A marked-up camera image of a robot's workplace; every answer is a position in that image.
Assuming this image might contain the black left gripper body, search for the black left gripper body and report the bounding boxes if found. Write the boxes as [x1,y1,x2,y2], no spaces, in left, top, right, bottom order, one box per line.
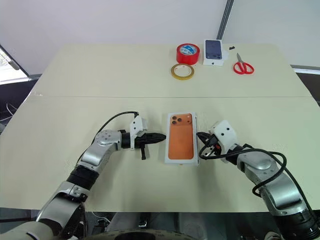
[135,133,149,161]

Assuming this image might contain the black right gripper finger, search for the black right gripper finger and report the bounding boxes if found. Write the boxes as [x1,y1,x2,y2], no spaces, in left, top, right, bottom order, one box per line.
[196,131,214,144]
[198,145,214,161]

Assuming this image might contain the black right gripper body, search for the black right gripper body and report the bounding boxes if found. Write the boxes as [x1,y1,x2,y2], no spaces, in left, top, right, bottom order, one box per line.
[208,134,224,159]

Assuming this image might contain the white box dark phone print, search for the white box dark phone print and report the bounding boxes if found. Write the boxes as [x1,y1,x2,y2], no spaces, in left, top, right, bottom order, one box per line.
[202,38,229,67]

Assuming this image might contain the yellow tape roll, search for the yellow tape roll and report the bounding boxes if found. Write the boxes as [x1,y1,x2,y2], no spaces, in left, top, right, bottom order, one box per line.
[170,63,196,81]

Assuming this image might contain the red tape roll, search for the red tape roll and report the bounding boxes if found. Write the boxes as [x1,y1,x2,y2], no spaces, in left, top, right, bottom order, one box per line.
[175,43,201,65]

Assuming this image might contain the dark desk with white edge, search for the dark desk with white edge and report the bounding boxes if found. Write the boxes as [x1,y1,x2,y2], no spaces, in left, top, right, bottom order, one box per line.
[291,64,320,106]

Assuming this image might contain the black side furniture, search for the black side furniture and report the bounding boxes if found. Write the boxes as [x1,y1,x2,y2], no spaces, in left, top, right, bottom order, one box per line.
[0,73,42,131]

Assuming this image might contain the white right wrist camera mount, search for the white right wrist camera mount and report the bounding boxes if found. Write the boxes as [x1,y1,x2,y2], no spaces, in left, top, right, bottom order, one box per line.
[209,119,239,164]

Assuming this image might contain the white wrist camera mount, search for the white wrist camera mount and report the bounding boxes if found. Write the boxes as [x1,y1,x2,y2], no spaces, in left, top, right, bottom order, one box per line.
[129,115,149,151]
[209,119,239,164]

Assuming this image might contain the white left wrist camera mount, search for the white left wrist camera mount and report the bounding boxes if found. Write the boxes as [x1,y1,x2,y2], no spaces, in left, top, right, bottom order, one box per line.
[129,115,149,151]

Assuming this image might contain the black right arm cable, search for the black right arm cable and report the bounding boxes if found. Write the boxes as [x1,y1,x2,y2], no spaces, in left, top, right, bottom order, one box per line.
[217,147,320,232]

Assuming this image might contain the red handled scissors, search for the red handled scissors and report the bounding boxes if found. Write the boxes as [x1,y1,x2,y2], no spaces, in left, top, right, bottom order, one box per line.
[233,52,255,75]

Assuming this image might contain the grey diagonal wall rail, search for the grey diagonal wall rail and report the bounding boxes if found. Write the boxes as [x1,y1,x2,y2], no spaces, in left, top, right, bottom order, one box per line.
[216,0,235,41]

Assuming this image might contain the white cable bundle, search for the white cable bundle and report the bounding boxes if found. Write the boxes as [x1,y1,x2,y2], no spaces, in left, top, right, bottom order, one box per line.
[4,101,19,117]

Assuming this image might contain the grey window frame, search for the grey window frame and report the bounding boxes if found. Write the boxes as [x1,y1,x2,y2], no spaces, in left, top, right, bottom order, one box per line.
[0,44,31,81]

